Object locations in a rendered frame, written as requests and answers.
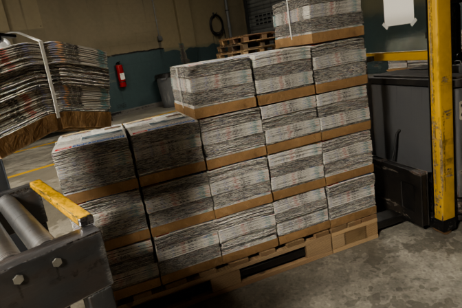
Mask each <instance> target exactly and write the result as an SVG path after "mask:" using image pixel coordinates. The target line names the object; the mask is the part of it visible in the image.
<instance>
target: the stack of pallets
mask: <svg viewBox="0 0 462 308"><path fill-rule="evenodd" d="M274 33H275V32H274V31H271V32H261V33H256V34H246V35H241V36H234V37H230V38H223V39H219V43H220V46H219V47H217V49H218V54H216V55H217V59H218V58H225V56H224V55H228V57H232V56H238V55H242V54H250V53H255V50H257V52H264V51H267V48H268V47H272V50H277V49H279V48H276V44H275V39H276V37H275V36H273V34H274ZM228 40H229V43H230V44H228V43H227V41H228ZM270 41H274V44H270ZM225 47H227V48H228V51H226V49H225Z"/></svg>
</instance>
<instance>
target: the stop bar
mask: <svg viewBox="0 0 462 308"><path fill-rule="evenodd" d="M30 188H31V189H33V190H34V191H36V192H37V193H38V194H39V195H40V196H42V197H43V198H44V199H46V200H47V201H48V202H50V203H51V204H52V205H53V206H54V207H55V208H57V209H58V210H60V211H61V212H62V213H63V214H64V215H66V216H67V217H68V218H70V219H71V220H72V221H73V222H74V223H76V224H77V225H78V226H80V227H81V228H82V227H84V226H87V225H89V224H91V223H93V222H94V218H93V215H92V214H91V213H89V212H87V211H86V210H85V209H84V208H81V207H80V206H79V205H77V204H76V203H74V202H73V201H71V200H70V199H68V198H66V197H65V196H64V195H62V194H60V193H59V192H58V191H56V190H54V189H53V188H52V187H50V186H48V185H47V184H46V183H45V182H43V181H41V180H40V179H38V180H34V181H31V182H30Z"/></svg>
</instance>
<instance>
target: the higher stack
mask: <svg viewBox="0 0 462 308"><path fill-rule="evenodd" d="M272 7H273V8H272V9H273V25H274V29H275V31H274V32H275V35H276V36H275V37H276V39H275V40H277V39H284V38H289V37H291V39H292V37H293V36H300V35H305V34H311V35H312V34H313V33H317V32H326V31H330V30H339V29H343V28H352V27H356V26H361V25H362V24H363V23H364V21H363V11H361V0H286V1H283V2H280V3H277V4H275V5H273V6H272ZM354 37H358V36H352V37H347V38H339V39H335V40H330V41H323V42H318V43H310V44H304V45H294V46H288V47H289V48H293V47H310V49H311V50H310V55H311V58H310V59H311V60H310V61H311V65H312V66H311V68H312V73H313V74H312V77H313V78H312V79H313V84H314V85H317V84H321V83H327V82H331V81H335V80H342V79H345V78H352V77H356V76H361V75H365V74H366V69H367V68H366V66H367V65H365V64H366V62H365V61H366V58H365V57H366V54H365V53H366V51H365V50H366V49H364V46H365V44H364V43H365V42H363V41H364V38H354ZM360 43H361V44H360ZM288 47H285V48H288ZM277 48H283V49H284V47H277ZM312 95H313V96H314V97H316V100H315V102H317V103H316V106H317V107H316V109H315V110H316V113H317V114H316V115H317V116H316V117H317V118H319V123H320V130H319V131H320V132H323V131H328V130H332V129H337V128H340V127H345V126H349V125H352V124H357V123H361V122H366V121H369V119H370V111H369V104H368V96H366V95H367V90H366V85H356V86H352V87H346V88H342V89H336V90H333V91H327V92H323V93H315V94H312ZM370 135H371V134H370V131H369V130H363V131H358V132H355V133H350V134H347V135H342V136H339V137H334V138H331V139H328V140H321V141H318V142H319V143H321V144H322V158H323V161H322V163H323V167H324V168H323V171H324V172H323V173H324V177H329V176H332V175H337V174H339V173H343V172H347V171H351V170H353V169H357V168H360V167H363V166H367V165H370V164H372V162H373V161H372V160H373V158H372V156H373V155H371V154H372V152H371V151H373V147H372V144H371V143H372V140H371V136H370ZM374 183H375V176H374V173H367V174H364V175H360V176H357V177H353V178H350V179H346V180H344V181H339V182H337V183H334V184H330V185H327V186H323V188H324V190H325V192H324V193H325V196H326V198H327V205H328V206H327V208H328V218H329V220H330V221H331V220H333V219H337V218H339V217H343V216H345V215H349V214H351V213H354V212H357V211H360V210H363V209H366V208H370V207H373V206H375V204H376V202H375V190H374ZM328 231H329V233H330V234H331V246H332V250H333V253H336V252H340V251H343V250H345V249H348V248H351V247H353V246H356V245H359V244H361V243H365V242H367V241H370V240H373V239H376V238H378V237H379V236H378V230H377V214H376V213H374V214H370V215H368V216H365V217H362V218H360V219H356V220H354V221H350V222H348V223H344V224H342V225H338V226H336V227H333V228H328Z"/></svg>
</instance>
